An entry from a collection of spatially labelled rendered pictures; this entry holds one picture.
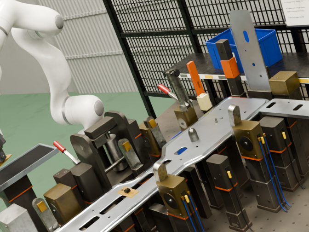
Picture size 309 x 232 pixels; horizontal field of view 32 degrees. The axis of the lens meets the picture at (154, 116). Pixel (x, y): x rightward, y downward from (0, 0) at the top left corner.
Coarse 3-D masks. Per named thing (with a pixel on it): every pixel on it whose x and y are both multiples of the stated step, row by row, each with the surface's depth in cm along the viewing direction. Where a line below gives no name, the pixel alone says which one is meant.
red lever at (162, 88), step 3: (159, 87) 221; (162, 87) 220; (165, 87) 220; (162, 90) 220; (165, 90) 220; (168, 90) 219; (168, 93) 219; (171, 93) 219; (171, 96) 219; (174, 96) 218; (174, 99) 218; (177, 99) 217; (186, 102) 216; (186, 105) 215
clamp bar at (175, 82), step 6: (168, 72) 210; (174, 72) 209; (168, 78) 212; (174, 78) 213; (174, 84) 211; (180, 84) 213; (174, 90) 213; (180, 90) 214; (180, 96) 213; (186, 96) 215; (180, 102) 214; (186, 108) 214
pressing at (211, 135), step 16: (208, 112) 217; (224, 112) 212; (240, 112) 207; (256, 112) 204; (208, 128) 205; (224, 128) 200; (176, 144) 203; (192, 144) 198; (208, 144) 194; (160, 160) 195; (176, 160) 191; (192, 160) 188; (144, 176) 189; (112, 192) 187; (144, 192) 179; (96, 208) 181; (112, 208) 178; (128, 208) 174; (64, 224) 178; (80, 224) 175; (96, 224) 172; (112, 224) 169
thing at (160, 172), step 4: (156, 164) 171; (160, 164) 170; (164, 164) 171; (156, 168) 170; (160, 168) 171; (164, 168) 172; (156, 172) 171; (160, 172) 171; (164, 172) 172; (156, 176) 172; (160, 176) 172; (164, 176) 173; (156, 180) 174; (160, 180) 172
